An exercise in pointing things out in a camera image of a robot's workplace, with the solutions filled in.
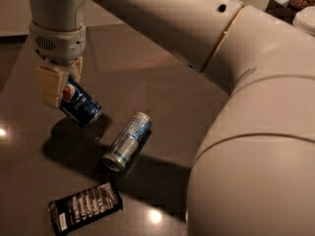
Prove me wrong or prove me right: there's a blue pepsi can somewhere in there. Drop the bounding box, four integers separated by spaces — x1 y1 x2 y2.
60 78 102 128

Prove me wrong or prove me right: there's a black snack bar wrapper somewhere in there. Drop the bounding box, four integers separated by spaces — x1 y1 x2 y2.
48 181 123 236

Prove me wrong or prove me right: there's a silver blue energy drink can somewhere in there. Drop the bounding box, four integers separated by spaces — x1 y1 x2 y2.
102 112 152 172

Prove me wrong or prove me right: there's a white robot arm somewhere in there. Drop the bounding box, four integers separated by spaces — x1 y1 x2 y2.
30 0 315 236

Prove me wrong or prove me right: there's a black box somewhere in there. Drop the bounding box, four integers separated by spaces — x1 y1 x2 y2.
266 0 297 24

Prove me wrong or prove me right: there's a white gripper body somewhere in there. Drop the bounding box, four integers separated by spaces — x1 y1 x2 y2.
30 22 86 66

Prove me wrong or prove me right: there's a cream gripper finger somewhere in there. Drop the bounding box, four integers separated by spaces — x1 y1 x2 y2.
36 65 69 109
70 57 83 83

